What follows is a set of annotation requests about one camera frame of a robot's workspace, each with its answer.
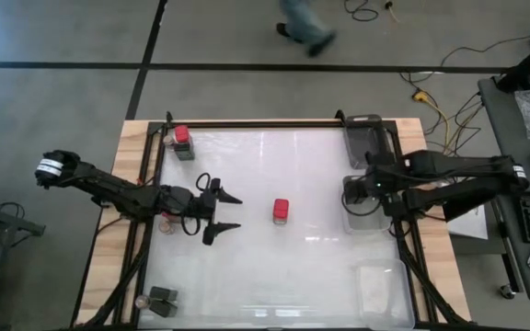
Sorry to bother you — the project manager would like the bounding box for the clear plastic bin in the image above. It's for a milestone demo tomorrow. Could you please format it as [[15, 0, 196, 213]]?
[[351, 258, 417, 330]]

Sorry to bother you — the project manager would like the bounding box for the yellow extension cord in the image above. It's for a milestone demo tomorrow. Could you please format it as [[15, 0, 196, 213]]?
[[411, 89, 453, 148]]

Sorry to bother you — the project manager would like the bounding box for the black floor cable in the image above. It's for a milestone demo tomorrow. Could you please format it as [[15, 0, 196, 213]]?
[[342, 0, 380, 23]]

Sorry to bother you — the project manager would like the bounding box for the smooth black camera cable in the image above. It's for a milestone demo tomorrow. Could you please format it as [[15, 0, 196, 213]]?
[[194, 172, 212, 192]]

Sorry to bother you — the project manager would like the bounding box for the black desk support bar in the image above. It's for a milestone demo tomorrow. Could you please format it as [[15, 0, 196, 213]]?
[[442, 195, 501, 223]]

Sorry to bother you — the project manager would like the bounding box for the grey desk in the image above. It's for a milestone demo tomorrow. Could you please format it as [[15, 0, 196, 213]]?
[[476, 66, 530, 304]]

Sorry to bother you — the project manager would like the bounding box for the red block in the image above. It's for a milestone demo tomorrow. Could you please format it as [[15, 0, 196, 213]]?
[[272, 198, 291, 226]]

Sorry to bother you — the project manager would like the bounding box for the person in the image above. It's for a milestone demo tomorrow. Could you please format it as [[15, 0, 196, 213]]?
[[275, 0, 339, 59]]

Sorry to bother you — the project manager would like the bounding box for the black stand pole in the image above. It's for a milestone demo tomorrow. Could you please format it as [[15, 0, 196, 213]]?
[[494, 39, 530, 93]]

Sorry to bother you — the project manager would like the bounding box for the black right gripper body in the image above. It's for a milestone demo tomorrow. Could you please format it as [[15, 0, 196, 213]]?
[[341, 174, 388, 206]]

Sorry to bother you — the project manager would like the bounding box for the braided black cable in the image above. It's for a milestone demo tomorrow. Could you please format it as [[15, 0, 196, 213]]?
[[179, 213, 202, 236]]

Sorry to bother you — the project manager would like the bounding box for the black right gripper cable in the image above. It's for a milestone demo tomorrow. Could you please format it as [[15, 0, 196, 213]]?
[[340, 190, 386, 218]]

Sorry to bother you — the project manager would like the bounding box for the dark grey plastic bin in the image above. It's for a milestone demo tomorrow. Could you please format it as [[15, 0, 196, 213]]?
[[341, 113, 393, 170]]

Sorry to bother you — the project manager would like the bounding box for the white plastic bin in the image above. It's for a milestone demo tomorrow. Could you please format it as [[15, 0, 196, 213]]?
[[340, 174, 393, 235]]

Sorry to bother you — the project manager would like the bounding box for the yellow floor cable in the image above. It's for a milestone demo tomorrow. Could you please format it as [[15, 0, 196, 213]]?
[[384, 2, 402, 23]]

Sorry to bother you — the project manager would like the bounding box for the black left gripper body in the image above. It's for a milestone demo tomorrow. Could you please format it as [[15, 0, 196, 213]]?
[[159, 177, 223, 246]]

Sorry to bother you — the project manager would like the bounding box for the white paper sheet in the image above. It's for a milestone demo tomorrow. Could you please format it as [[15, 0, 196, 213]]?
[[446, 204, 490, 240]]

